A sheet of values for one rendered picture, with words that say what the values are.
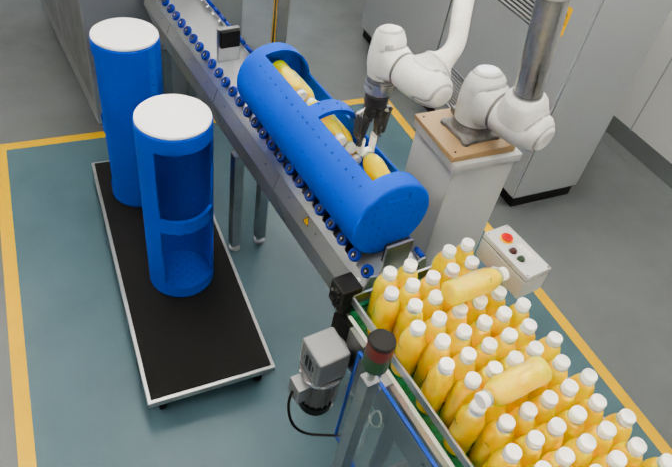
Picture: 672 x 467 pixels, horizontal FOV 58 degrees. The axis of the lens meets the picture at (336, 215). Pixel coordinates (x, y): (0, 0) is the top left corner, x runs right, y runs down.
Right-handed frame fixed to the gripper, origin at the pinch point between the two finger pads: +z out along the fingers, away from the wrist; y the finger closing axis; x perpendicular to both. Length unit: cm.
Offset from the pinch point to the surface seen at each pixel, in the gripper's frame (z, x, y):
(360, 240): 13.4, 26.5, 16.0
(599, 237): 119, 1, -189
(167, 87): 80, -169, 14
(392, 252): 15.7, 33.0, 7.8
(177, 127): 14, -47, 48
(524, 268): 8, 59, -21
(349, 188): 0.2, 16.6, 16.4
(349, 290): 18, 39, 27
